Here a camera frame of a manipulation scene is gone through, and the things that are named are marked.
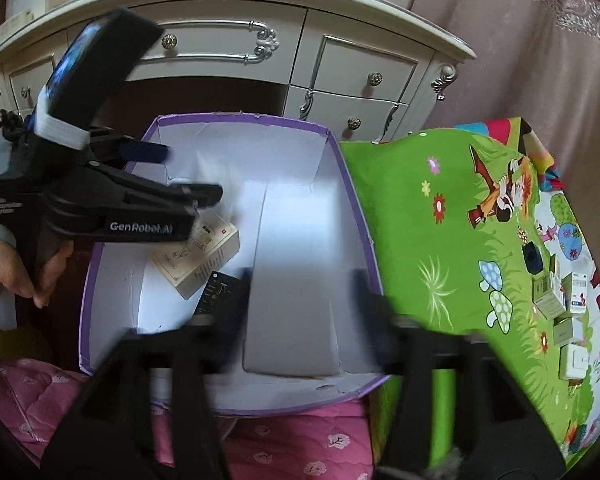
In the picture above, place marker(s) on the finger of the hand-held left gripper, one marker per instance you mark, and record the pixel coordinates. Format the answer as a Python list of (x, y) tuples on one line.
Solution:
[(200, 194), (145, 152)]

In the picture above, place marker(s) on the beige carton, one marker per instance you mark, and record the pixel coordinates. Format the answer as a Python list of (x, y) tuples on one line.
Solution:
[(200, 260)]

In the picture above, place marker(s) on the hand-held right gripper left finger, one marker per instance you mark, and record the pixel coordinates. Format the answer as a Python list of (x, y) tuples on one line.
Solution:
[(237, 295)]

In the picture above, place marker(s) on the purple cardboard box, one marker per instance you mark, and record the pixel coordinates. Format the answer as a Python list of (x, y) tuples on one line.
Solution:
[(290, 240)]

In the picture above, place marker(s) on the white and green carton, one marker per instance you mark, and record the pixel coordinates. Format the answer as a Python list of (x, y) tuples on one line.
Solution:
[(547, 297)]

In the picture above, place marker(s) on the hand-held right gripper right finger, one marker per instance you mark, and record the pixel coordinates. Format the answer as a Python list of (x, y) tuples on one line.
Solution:
[(365, 295)]

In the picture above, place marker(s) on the white square-print carton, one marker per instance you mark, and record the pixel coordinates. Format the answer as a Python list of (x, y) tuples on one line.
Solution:
[(575, 362)]

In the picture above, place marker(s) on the white dressing table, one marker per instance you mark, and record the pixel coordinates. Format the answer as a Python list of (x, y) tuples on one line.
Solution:
[(220, 40)]

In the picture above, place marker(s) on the green cartoon play mat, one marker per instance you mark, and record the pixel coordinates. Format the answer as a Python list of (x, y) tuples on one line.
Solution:
[(430, 240)]

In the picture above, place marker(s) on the black flat packet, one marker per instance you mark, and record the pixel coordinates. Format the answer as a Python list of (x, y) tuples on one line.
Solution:
[(215, 295)]

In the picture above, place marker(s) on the pink lace curtain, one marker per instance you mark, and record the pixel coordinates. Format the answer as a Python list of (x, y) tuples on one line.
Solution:
[(530, 60)]

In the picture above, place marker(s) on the person's left hand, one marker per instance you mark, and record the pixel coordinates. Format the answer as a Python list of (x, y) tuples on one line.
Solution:
[(7, 270)]

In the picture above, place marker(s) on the pale green small carton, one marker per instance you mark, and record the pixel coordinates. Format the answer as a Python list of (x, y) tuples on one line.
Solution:
[(564, 331)]

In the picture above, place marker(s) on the pink floral quilt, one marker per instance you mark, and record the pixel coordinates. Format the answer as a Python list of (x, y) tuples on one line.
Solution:
[(290, 445)]

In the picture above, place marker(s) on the black cube box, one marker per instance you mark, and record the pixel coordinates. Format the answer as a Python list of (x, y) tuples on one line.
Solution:
[(533, 259)]

